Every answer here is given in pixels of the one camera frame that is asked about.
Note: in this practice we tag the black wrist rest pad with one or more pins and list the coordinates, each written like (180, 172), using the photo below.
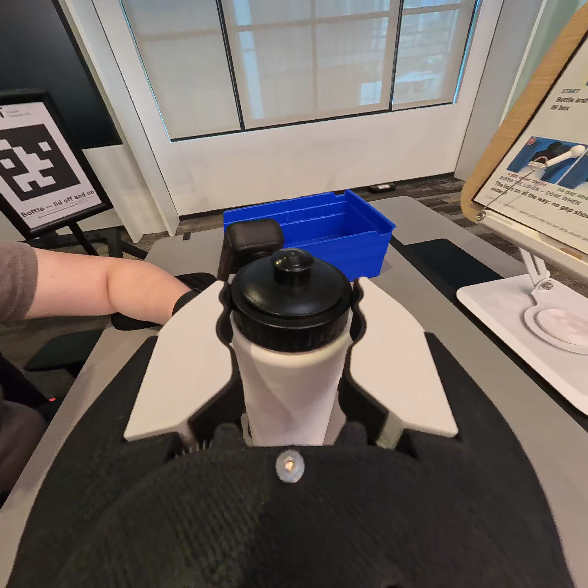
(133, 321)

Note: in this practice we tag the black office chair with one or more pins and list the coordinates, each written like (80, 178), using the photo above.
(64, 349)

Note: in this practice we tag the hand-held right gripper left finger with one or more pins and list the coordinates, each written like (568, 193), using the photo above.
(183, 367)

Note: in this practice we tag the white framed window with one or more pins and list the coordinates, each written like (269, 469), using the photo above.
(298, 59)

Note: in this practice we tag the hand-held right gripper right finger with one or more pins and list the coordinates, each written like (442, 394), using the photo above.
(399, 367)

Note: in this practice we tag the black wristband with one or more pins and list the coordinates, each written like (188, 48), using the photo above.
(186, 301)

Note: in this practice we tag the white bottle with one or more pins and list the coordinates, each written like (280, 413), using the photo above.
(289, 395)

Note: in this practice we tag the blue plastic object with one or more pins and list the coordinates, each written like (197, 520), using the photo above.
(358, 248)

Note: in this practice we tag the black sign holder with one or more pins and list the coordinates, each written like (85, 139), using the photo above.
(69, 197)

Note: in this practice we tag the black bottle lid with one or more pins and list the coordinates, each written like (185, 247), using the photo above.
(289, 307)

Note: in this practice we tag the white sign stand base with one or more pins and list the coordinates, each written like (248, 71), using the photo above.
(496, 312)

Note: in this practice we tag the small black floor box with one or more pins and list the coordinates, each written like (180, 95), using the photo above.
(382, 187)

